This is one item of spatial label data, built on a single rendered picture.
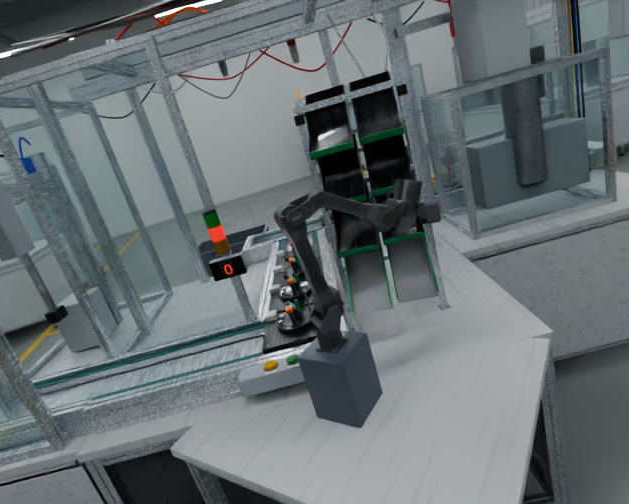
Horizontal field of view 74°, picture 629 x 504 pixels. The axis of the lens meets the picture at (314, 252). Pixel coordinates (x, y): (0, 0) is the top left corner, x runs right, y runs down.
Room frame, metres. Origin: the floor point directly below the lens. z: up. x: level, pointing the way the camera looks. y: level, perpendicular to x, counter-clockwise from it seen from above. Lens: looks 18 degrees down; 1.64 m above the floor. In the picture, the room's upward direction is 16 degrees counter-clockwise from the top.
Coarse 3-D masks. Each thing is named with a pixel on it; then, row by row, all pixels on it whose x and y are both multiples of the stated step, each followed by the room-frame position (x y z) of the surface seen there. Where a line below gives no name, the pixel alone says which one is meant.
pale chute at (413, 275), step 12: (420, 240) 1.34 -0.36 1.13; (396, 252) 1.34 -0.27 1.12; (408, 252) 1.32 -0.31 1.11; (420, 252) 1.31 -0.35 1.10; (396, 264) 1.31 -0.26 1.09; (408, 264) 1.29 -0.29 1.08; (420, 264) 1.28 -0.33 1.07; (396, 276) 1.28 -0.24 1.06; (408, 276) 1.27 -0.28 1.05; (420, 276) 1.25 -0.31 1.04; (432, 276) 1.24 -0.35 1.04; (396, 288) 1.22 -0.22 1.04; (408, 288) 1.24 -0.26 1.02; (420, 288) 1.23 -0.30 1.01; (432, 288) 1.21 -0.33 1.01; (408, 300) 1.21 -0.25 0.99
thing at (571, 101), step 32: (576, 64) 1.84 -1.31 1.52; (480, 96) 1.86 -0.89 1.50; (512, 96) 1.86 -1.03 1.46; (544, 96) 1.85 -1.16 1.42; (576, 96) 1.84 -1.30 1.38; (448, 128) 1.99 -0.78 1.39; (480, 128) 1.86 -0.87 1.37; (512, 128) 1.86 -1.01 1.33; (544, 128) 1.85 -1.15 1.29; (576, 128) 1.84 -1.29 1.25; (448, 160) 2.07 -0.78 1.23; (480, 160) 1.86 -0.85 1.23; (512, 160) 1.86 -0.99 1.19; (576, 160) 1.84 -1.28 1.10; (448, 192) 2.16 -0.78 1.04; (480, 192) 1.87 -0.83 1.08; (512, 192) 1.86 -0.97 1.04; (544, 192) 1.85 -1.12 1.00; (576, 192) 1.84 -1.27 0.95; (480, 224) 1.87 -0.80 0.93
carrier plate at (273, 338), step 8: (272, 328) 1.34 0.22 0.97; (312, 328) 1.26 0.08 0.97; (264, 336) 1.30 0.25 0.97; (272, 336) 1.28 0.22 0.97; (280, 336) 1.27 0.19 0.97; (288, 336) 1.25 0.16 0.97; (296, 336) 1.24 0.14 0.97; (304, 336) 1.22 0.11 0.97; (312, 336) 1.21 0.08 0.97; (264, 344) 1.25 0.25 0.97; (272, 344) 1.23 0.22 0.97; (280, 344) 1.22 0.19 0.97; (288, 344) 1.21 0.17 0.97; (264, 352) 1.21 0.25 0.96; (272, 352) 1.21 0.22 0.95
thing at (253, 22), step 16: (320, 0) 2.32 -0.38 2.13; (336, 0) 2.31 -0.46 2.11; (256, 16) 2.33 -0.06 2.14; (272, 16) 2.33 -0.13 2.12; (288, 16) 2.33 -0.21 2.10; (208, 32) 2.35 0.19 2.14; (224, 32) 2.34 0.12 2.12; (240, 32) 2.35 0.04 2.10; (160, 48) 2.36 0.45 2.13; (176, 48) 2.36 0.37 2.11
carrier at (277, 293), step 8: (296, 280) 1.62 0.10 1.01; (272, 288) 1.67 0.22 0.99; (280, 288) 1.69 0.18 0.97; (288, 288) 1.62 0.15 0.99; (296, 288) 1.57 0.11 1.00; (304, 288) 1.57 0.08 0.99; (272, 296) 1.63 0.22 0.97; (280, 296) 1.56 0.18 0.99; (288, 296) 1.54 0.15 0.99; (296, 296) 1.51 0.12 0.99; (304, 296) 1.52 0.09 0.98; (272, 304) 1.55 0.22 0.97; (280, 304) 1.53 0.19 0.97; (304, 304) 1.46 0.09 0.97; (312, 304) 1.46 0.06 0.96; (280, 312) 1.47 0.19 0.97
